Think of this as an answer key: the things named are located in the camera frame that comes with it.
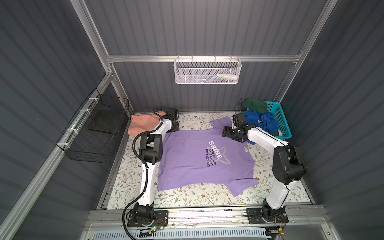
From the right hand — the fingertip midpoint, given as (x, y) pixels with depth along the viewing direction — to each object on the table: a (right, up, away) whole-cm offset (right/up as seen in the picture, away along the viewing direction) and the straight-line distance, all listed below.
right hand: (228, 134), depth 96 cm
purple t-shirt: (-16, -15, -2) cm, 22 cm away
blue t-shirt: (+28, +9, +6) cm, 30 cm away
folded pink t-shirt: (-61, +10, +17) cm, 64 cm away
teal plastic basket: (+41, +12, +11) cm, 44 cm away
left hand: (-39, +4, +14) cm, 42 cm away
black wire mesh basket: (-73, 0, -24) cm, 76 cm away
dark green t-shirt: (+25, +23, +19) cm, 39 cm away
